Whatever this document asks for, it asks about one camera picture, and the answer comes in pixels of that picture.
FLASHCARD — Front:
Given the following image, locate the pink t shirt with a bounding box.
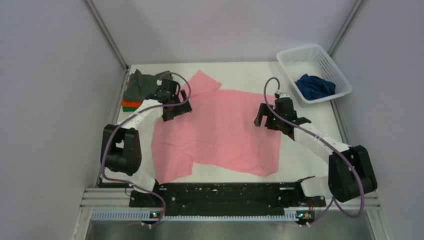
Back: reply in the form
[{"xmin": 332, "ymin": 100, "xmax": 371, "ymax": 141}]
[{"xmin": 151, "ymin": 71, "xmax": 282, "ymax": 184}]

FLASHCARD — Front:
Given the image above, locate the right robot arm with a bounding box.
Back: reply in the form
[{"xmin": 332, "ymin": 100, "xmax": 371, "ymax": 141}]
[{"xmin": 254, "ymin": 93, "xmax": 378, "ymax": 206}]

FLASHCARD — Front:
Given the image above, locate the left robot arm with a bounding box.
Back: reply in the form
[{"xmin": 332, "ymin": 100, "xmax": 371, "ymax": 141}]
[{"xmin": 100, "ymin": 79, "xmax": 192, "ymax": 207}]

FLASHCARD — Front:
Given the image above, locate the folded grey t shirt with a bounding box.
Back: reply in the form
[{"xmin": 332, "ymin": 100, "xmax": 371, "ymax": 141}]
[{"xmin": 123, "ymin": 69, "xmax": 173, "ymax": 102}]

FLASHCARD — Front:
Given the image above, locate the crumpled blue t shirt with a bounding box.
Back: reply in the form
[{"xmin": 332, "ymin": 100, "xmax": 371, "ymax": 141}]
[{"xmin": 295, "ymin": 74, "xmax": 336, "ymax": 101}]

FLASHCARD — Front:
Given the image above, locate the folded orange t shirt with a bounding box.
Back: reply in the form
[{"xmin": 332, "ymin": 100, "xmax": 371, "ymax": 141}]
[{"xmin": 121, "ymin": 98, "xmax": 142, "ymax": 109}]

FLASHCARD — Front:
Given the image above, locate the white plastic basket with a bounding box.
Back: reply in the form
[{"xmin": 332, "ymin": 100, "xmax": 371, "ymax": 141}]
[{"xmin": 276, "ymin": 44, "xmax": 353, "ymax": 107}]

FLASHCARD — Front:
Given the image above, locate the right aluminium frame post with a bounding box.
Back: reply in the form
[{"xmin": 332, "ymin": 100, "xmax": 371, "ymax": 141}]
[{"xmin": 327, "ymin": 0, "xmax": 367, "ymax": 57}]

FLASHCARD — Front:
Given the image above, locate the aluminium frame post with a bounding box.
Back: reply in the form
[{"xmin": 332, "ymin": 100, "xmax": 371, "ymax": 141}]
[
  {"xmin": 327, "ymin": 0, "xmax": 367, "ymax": 57},
  {"xmin": 83, "ymin": 0, "xmax": 129, "ymax": 71}
]

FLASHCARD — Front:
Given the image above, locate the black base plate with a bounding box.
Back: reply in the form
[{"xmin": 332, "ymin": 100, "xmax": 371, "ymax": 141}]
[{"xmin": 129, "ymin": 181, "xmax": 326, "ymax": 217}]

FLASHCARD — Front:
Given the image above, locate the left aluminium frame post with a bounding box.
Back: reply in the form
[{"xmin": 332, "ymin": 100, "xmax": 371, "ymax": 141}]
[{"xmin": 83, "ymin": 0, "xmax": 129, "ymax": 71}]

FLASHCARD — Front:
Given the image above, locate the white slotted cable duct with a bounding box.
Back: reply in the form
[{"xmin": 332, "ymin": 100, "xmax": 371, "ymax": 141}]
[{"xmin": 91, "ymin": 209, "xmax": 299, "ymax": 222}]

